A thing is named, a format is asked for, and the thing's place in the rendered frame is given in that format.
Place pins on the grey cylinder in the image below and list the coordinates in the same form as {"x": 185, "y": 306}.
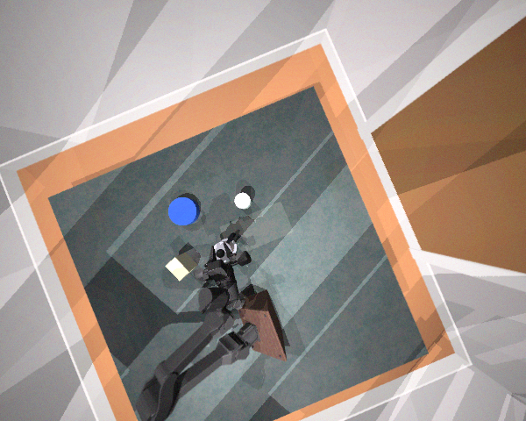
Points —
{"x": 243, "y": 201}

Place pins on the glass french press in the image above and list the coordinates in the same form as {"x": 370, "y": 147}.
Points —
{"x": 219, "y": 247}

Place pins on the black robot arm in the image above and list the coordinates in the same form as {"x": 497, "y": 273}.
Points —
{"x": 167, "y": 385}

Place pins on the beige rectangular block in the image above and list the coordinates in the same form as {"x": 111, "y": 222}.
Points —
{"x": 181, "y": 265}

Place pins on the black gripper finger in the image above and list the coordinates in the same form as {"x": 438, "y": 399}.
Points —
{"x": 228, "y": 251}
{"x": 212, "y": 256}

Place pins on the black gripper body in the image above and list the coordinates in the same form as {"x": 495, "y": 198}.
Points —
{"x": 242, "y": 259}

